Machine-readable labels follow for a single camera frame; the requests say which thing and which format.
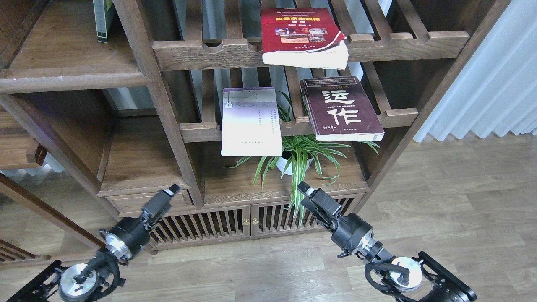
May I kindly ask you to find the green spine book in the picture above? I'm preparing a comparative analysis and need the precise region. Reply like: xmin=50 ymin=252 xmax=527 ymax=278
xmin=93 ymin=0 xmax=116 ymax=43

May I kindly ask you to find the white pleated curtain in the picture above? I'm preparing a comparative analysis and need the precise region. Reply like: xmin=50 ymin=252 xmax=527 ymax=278
xmin=414 ymin=0 xmax=537 ymax=143

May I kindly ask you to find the red paperback book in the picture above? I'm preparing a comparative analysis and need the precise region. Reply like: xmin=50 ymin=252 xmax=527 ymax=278
xmin=261 ymin=8 xmax=349 ymax=70

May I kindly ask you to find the dark wooden bookshelf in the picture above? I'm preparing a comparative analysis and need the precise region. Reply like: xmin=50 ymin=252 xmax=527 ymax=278
xmin=1 ymin=0 xmax=510 ymax=251

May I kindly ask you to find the green spider plant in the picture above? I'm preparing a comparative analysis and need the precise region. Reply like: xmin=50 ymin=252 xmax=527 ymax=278
xmin=227 ymin=91 xmax=381 ymax=227

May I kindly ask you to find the white plant pot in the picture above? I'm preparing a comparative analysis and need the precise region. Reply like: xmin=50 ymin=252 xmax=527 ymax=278
xmin=276 ymin=154 xmax=313 ymax=178

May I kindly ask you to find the dark maroon hardcover book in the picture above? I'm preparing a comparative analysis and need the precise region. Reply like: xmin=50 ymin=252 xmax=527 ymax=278
xmin=300 ymin=76 xmax=384 ymax=142

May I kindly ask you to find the white lavender paperback book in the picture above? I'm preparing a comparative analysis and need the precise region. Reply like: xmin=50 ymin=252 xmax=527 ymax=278
xmin=221 ymin=87 xmax=282 ymax=156

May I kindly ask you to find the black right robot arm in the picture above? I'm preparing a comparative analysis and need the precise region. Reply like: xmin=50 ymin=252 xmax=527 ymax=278
xmin=297 ymin=182 xmax=477 ymax=302

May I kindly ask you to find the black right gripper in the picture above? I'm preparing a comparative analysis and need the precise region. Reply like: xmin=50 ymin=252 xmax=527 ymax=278
xmin=297 ymin=181 xmax=375 ymax=256

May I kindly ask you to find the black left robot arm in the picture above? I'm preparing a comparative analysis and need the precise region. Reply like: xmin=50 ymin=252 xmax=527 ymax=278
xmin=9 ymin=184 xmax=180 ymax=302

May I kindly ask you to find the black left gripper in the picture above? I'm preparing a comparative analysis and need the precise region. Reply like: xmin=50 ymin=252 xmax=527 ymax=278
xmin=99 ymin=184 xmax=180 ymax=260

